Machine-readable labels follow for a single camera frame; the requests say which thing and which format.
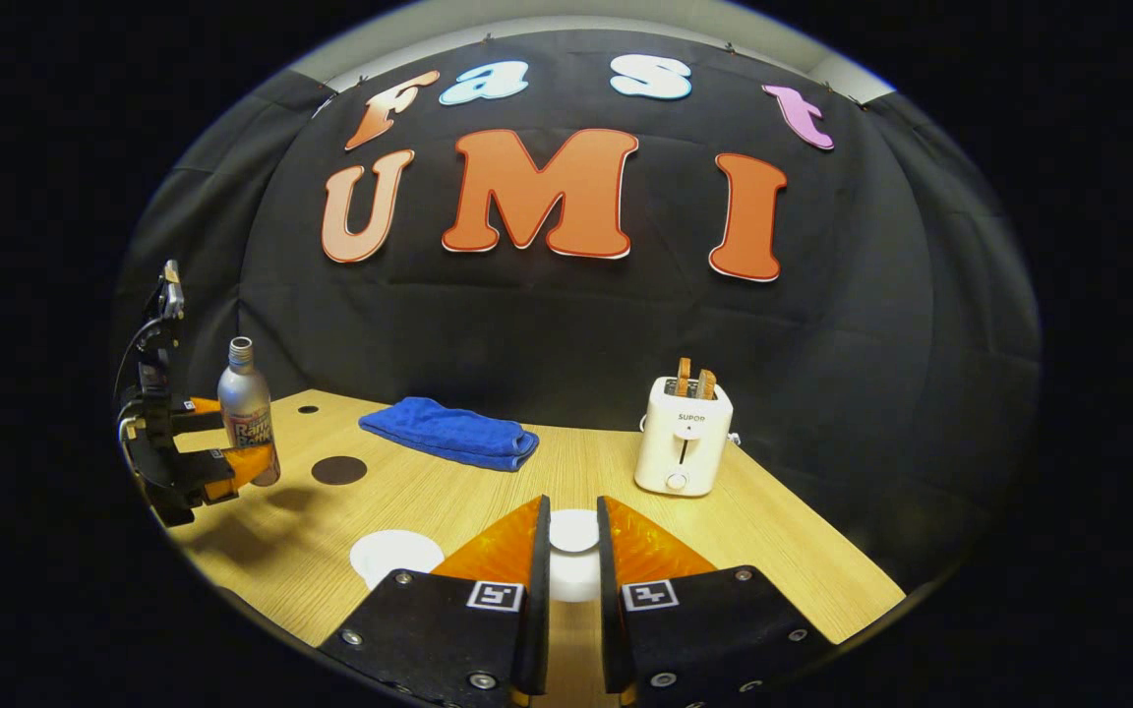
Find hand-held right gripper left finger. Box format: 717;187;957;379
319;495;553;708

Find dark round coaster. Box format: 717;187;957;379
311;455;369;487

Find white toaster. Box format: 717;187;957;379
633;376;735;499

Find white teacup lid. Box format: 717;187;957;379
547;508;604;604

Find blue folded towel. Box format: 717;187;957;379
358;396;540;473

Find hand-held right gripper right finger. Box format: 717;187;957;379
596;495;838;708

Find silver water bottle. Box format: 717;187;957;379
217;336;282;489

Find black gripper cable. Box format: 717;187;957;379
114;315;166;396

